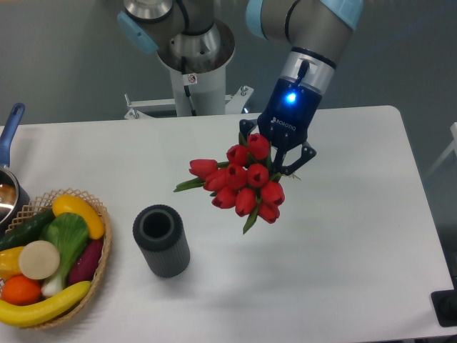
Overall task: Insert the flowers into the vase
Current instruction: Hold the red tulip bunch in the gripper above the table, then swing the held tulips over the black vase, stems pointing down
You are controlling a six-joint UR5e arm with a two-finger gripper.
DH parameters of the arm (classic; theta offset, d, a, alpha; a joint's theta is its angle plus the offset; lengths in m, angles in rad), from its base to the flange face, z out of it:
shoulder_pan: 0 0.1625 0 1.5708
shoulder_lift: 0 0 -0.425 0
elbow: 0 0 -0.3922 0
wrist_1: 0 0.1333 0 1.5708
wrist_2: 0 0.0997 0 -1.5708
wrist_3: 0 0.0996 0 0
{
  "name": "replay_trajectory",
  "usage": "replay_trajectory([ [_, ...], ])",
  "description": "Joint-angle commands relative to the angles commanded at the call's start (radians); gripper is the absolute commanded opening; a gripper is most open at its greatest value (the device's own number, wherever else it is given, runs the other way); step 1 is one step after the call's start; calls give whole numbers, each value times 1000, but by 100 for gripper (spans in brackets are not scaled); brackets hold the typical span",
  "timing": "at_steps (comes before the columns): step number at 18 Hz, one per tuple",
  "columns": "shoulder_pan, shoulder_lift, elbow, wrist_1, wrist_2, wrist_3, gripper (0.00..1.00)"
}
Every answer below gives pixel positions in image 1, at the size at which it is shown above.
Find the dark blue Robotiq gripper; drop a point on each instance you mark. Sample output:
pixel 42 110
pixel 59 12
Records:
pixel 285 123

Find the red tulip bouquet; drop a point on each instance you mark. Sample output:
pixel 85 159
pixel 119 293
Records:
pixel 245 182

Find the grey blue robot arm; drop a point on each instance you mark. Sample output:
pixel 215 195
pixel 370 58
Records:
pixel 196 47

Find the dark grey ribbed vase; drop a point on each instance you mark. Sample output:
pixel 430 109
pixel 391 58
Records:
pixel 159 232

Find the yellow squash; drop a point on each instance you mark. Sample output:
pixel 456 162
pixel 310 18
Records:
pixel 67 203

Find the green bok choy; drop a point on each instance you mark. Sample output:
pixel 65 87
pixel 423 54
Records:
pixel 69 233

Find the black device at edge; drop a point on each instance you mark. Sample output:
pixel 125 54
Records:
pixel 444 304

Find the woven wicker basket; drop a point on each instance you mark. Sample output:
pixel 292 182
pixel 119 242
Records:
pixel 43 203

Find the dark green cucumber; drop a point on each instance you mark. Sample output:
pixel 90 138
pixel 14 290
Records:
pixel 27 231

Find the beige round slice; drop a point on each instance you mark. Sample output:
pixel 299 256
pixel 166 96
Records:
pixel 39 260

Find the yellow bell pepper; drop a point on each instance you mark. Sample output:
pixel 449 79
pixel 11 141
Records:
pixel 9 262

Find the orange fruit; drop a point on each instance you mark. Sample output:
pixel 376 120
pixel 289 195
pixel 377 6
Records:
pixel 21 291

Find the yellow banana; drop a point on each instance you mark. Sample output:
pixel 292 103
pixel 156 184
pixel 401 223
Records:
pixel 48 309

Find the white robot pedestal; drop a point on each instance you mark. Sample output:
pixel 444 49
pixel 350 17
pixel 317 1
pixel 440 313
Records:
pixel 194 94

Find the white frame at right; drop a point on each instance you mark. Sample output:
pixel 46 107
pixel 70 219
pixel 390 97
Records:
pixel 446 155

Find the blue handled saucepan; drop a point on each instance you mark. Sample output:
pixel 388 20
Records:
pixel 13 196

